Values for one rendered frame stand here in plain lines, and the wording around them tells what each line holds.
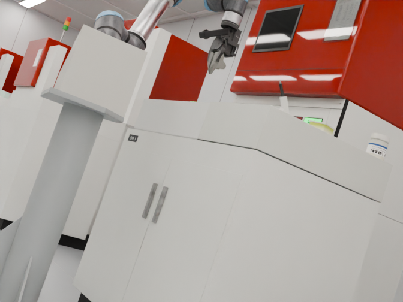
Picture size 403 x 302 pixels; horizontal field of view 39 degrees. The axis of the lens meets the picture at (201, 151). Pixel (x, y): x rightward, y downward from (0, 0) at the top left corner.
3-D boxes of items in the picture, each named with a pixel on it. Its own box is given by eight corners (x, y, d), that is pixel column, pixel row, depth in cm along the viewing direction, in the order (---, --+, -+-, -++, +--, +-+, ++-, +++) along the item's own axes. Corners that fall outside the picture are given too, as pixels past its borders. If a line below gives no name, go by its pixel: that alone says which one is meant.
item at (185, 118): (150, 135, 258) (161, 106, 259) (217, 147, 211) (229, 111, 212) (133, 127, 253) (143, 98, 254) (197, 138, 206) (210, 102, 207)
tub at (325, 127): (313, 142, 220) (318, 125, 220) (330, 145, 215) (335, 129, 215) (303, 136, 214) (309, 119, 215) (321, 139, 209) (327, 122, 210)
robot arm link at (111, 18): (86, 32, 228) (90, 13, 237) (104, 56, 236) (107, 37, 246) (111, 20, 224) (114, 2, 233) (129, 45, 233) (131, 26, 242)
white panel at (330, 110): (215, 165, 309) (238, 96, 312) (320, 189, 240) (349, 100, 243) (210, 163, 307) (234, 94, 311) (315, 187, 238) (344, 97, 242)
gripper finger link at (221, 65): (223, 78, 224) (231, 56, 224) (211, 72, 220) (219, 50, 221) (219, 78, 226) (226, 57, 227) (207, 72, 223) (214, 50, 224)
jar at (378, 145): (372, 161, 218) (379, 138, 219) (387, 163, 212) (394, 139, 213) (360, 156, 214) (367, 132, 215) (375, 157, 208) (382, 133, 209)
